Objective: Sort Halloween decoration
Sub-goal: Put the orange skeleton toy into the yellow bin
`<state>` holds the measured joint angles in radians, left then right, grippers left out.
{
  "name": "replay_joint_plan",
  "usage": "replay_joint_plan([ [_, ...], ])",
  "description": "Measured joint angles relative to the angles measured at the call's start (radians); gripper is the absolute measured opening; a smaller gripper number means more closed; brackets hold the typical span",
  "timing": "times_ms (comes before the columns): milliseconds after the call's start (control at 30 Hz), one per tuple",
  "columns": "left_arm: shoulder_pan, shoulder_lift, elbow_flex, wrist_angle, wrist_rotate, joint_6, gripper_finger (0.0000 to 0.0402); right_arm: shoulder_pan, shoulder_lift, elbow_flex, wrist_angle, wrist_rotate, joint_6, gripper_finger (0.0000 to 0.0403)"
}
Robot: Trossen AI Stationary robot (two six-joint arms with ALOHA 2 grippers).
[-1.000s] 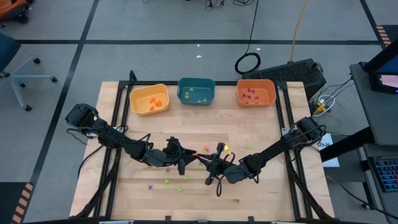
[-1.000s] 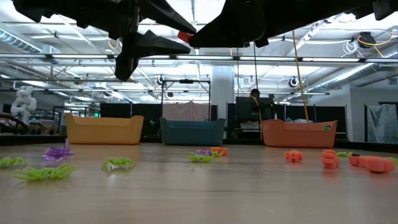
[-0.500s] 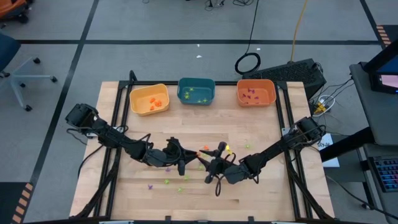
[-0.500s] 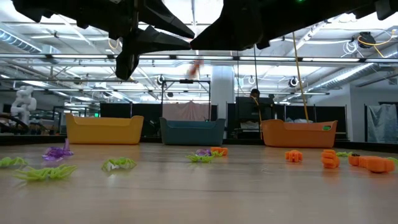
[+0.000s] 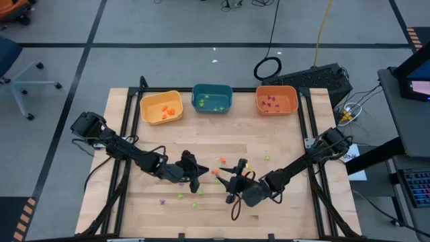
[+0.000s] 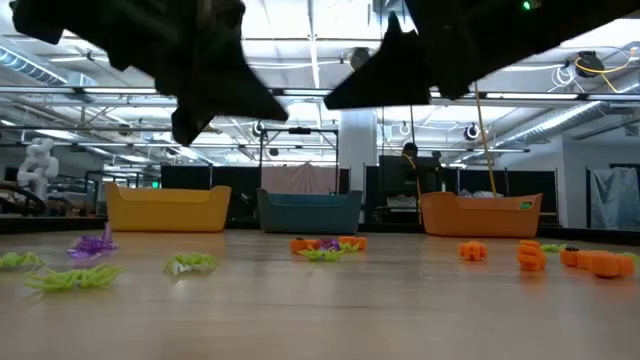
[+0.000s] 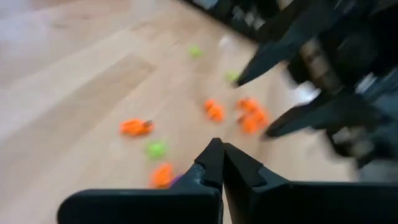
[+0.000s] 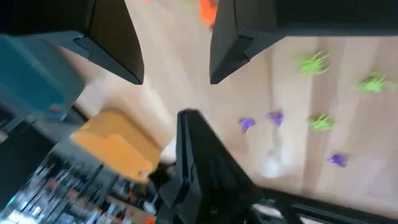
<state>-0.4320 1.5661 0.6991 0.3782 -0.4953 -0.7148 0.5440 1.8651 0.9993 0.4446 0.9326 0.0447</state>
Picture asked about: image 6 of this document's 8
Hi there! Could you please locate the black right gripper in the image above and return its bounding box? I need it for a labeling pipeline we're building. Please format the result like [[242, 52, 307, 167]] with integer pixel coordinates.
[[323, 0, 507, 110]]

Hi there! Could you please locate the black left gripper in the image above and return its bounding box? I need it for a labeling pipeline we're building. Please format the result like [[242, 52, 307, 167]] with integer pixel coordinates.
[[8, 0, 290, 147]]

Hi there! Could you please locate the orange plastic pumpkin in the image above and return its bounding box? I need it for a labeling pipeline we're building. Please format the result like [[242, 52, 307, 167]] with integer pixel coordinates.
[[338, 235, 369, 251], [458, 241, 488, 262], [289, 237, 319, 255], [559, 247, 636, 280], [515, 240, 548, 272]]

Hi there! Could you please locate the person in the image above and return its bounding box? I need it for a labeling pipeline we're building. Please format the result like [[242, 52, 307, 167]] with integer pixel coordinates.
[[399, 142, 441, 196]]

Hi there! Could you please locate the white building column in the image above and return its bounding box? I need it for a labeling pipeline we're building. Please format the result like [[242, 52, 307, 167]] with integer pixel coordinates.
[[338, 108, 379, 224]]

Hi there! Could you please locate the black partition screen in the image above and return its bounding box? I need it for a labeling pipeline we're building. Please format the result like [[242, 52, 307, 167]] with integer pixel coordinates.
[[364, 167, 560, 226], [159, 164, 261, 224]]

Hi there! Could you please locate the beige cloth backdrop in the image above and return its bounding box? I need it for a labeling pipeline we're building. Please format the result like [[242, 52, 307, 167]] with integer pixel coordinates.
[[261, 160, 340, 195]]

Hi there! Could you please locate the yellow plastic bin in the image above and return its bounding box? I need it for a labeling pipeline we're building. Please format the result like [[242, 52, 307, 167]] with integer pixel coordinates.
[[104, 183, 233, 234]]

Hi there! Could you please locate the teal plastic bin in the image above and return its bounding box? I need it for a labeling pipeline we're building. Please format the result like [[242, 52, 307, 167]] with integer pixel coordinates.
[[256, 188, 364, 235]]

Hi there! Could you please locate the orange plastic bin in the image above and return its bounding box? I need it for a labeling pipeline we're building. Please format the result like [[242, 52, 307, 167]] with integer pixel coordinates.
[[418, 191, 544, 239]]

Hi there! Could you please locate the white robot figure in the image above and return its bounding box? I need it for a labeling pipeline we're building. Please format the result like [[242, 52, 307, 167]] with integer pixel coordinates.
[[16, 138, 60, 201]]

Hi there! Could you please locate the black curved tube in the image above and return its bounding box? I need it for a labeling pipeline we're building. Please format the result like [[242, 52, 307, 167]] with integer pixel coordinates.
[[0, 180, 45, 217]]

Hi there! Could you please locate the grey tarp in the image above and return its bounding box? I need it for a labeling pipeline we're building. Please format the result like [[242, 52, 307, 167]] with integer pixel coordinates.
[[589, 167, 640, 231]]

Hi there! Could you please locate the black metal stand frame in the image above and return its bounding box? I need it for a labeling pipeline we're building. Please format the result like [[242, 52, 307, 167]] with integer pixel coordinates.
[[258, 127, 340, 194]]

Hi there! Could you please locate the yellow power cable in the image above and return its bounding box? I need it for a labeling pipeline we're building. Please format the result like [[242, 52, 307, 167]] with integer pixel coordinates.
[[472, 84, 499, 196]]

